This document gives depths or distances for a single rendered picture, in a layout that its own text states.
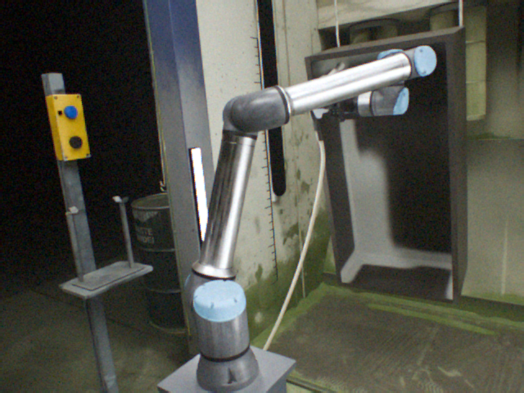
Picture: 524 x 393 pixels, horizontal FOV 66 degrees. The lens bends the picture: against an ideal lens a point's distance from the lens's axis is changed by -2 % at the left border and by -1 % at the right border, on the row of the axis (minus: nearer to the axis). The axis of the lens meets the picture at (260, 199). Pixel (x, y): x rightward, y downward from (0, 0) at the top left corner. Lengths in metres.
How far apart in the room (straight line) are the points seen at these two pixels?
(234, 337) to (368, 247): 1.48
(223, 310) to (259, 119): 0.55
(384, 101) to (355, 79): 0.27
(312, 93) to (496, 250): 2.06
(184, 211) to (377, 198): 1.06
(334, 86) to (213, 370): 0.89
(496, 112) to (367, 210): 1.29
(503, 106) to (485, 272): 1.14
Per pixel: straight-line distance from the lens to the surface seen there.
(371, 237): 2.49
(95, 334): 2.06
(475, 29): 2.98
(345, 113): 1.62
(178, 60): 2.01
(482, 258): 3.00
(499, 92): 3.27
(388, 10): 3.01
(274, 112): 1.16
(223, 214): 1.29
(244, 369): 1.26
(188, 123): 2.00
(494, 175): 3.18
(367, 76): 1.31
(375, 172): 2.30
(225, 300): 1.17
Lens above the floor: 1.40
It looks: 12 degrees down
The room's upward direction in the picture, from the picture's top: 5 degrees counter-clockwise
